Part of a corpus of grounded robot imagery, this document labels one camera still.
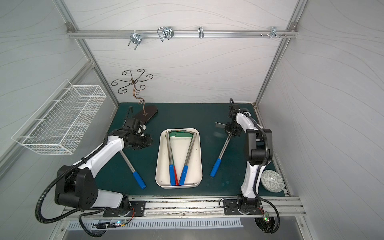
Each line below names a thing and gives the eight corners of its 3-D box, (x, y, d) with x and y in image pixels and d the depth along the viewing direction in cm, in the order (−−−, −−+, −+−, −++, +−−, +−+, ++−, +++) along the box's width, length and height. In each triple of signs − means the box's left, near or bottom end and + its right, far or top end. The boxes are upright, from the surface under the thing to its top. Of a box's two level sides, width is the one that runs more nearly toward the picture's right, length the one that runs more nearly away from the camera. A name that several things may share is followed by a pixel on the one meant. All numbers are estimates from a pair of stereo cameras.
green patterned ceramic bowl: (264, 193, 80) (267, 191, 77) (258, 172, 88) (261, 169, 84) (283, 193, 80) (287, 191, 77) (275, 172, 88) (279, 169, 84)
